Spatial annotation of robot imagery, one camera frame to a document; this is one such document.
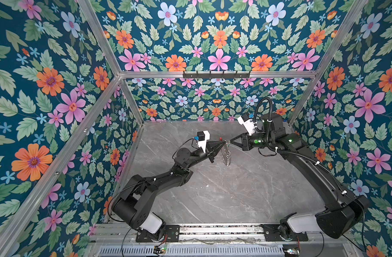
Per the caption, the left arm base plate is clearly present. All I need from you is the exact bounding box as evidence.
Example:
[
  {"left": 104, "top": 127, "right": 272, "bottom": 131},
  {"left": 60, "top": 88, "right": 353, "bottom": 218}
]
[{"left": 136, "top": 224, "right": 181, "bottom": 243}]

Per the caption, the metal key organizer red handle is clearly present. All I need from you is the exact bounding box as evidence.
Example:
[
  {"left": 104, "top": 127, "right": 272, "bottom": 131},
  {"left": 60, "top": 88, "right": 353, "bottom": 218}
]
[{"left": 220, "top": 138, "right": 231, "bottom": 167}]

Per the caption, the white perforated cable duct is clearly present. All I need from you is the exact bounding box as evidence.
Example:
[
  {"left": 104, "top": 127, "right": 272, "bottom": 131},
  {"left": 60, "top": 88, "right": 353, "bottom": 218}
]
[{"left": 97, "top": 245, "right": 285, "bottom": 257}]

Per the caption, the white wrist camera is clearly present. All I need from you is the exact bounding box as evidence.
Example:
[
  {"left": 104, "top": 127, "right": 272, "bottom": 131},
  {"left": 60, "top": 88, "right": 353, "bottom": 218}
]
[
  {"left": 237, "top": 114, "right": 256, "bottom": 136},
  {"left": 197, "top": 130, "right": 210, "bottom": 153}
]

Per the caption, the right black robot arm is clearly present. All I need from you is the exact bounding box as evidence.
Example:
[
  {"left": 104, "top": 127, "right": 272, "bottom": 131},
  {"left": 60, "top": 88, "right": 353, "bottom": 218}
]
[{"left": 230, "top": 109, "right": 370, "bottom": 241}]

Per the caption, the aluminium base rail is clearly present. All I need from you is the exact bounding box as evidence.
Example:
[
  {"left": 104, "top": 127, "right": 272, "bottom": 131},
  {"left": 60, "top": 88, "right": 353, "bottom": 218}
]
[{"left": 88, "top": 223, "right": 274, "bottom": 246}]

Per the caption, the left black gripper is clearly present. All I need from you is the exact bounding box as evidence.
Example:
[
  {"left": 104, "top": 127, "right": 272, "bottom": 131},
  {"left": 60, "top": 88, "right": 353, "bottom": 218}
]
[{"left": 186, "top": 140, "right": 225, "bottom": 170}]

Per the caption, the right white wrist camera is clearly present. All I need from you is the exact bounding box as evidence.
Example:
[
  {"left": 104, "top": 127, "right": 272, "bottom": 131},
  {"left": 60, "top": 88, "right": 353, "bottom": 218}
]
[{"left": 237, "top": 114, "right": 256, "bottom": 136}]

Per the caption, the black hook rail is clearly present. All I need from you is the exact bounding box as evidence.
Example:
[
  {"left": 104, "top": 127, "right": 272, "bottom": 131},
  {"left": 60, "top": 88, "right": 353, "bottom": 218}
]
[{"left": 182, "top": 71, "right": 251, "bottom": 80}]

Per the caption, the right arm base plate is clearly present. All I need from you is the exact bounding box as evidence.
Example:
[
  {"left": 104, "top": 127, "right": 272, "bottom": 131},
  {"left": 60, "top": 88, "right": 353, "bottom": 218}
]
[{"left": 260, "top": 224, "right": 308, "bottom": 242}]

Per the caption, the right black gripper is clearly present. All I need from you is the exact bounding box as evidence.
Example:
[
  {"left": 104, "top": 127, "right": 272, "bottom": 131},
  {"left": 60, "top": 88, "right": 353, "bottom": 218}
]
[{"left": 229, "top": 131, "right": 274, "bottom": 152}]

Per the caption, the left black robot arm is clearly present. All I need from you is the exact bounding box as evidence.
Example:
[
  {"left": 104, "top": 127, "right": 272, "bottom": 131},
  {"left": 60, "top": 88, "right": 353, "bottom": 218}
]
[{"left": 110, "top": 140, "right": 226, "bottom": 240}]

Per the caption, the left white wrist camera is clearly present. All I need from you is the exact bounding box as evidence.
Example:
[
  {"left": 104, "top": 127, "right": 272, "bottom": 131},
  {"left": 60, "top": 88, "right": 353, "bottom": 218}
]
[{"left": 197, "top": 130, "right": 210, "bottom": 153}]

